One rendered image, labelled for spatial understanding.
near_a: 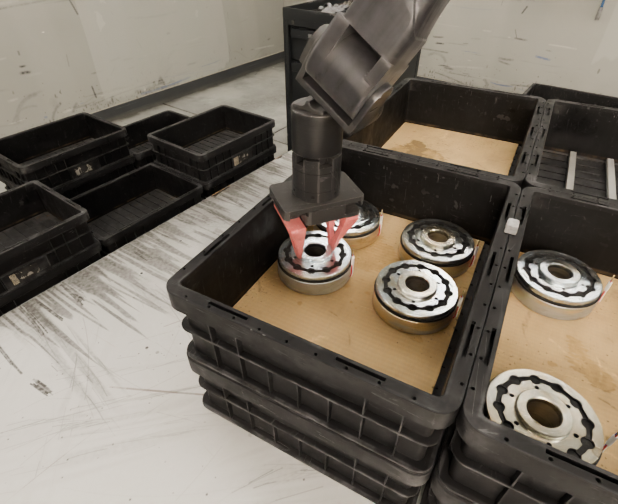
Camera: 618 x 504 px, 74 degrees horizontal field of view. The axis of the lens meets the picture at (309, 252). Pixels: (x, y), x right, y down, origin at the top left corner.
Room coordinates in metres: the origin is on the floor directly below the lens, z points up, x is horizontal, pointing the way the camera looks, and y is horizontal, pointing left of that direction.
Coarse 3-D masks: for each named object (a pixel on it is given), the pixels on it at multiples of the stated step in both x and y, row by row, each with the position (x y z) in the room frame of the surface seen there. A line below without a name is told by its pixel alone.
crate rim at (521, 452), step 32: (544, 192) 0.48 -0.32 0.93; (512, 256) 0.35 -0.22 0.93; (480, 352) 0.22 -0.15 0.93; (480, 384) 0.19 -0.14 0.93; (480, 416) 0.16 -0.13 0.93; (480, 448) 0.15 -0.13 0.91; (512, 448) 0.14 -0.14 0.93; (544, 448) 0.14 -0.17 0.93; (544, 480) 0.12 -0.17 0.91; (576, 480) 0.12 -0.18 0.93; (608, 480) 0.12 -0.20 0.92
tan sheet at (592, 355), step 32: (512, 320) 0.34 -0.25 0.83; (544, 320) 0.34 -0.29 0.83; (576, 320) 0.34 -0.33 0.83; (608, 320) 0.34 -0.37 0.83; (512, 352) 0.29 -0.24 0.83; (544, 352) 0.29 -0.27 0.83; (576, 352) 0.29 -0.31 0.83; (608, 352) 0.29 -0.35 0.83; (576, 384) 0.25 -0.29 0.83; (608, 384) 0.25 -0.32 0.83; (608, 416) 0.22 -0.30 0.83; (608, 448) 0.18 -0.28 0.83
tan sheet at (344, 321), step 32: (384, 224) 0.55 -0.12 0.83; (384, 256) 0.47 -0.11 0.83; (256, 288) 0.40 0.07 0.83; (288, 288) 0.40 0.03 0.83; (352, 288) 0.40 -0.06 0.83; (288, 320) 0.34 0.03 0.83; (320, 320) 0.34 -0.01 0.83; (352, 320) 0.34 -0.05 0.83; (352, 352) 0.29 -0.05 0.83; (384, 352) 0.29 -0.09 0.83; (416, 352) 0.29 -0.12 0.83; (416, 384) 0.25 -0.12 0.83
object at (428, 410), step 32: (384, 160) 0.59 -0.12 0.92; (416, 160) 0.58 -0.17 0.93; (512, 192) 0.48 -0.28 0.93; (480, 288) 0.30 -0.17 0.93; (224, 320) 0.26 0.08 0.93; (256, 320) 0.26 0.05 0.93; (480, 320) 0.26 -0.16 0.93; (288, 352) 0.23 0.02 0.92; (320, 352) 0.22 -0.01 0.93; (352, 384) 0.20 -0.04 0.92; (384, 384) 0.19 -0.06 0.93; (448, 384) 0.19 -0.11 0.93; (416, 416) 0.17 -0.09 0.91; (448, 416) 0.16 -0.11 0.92
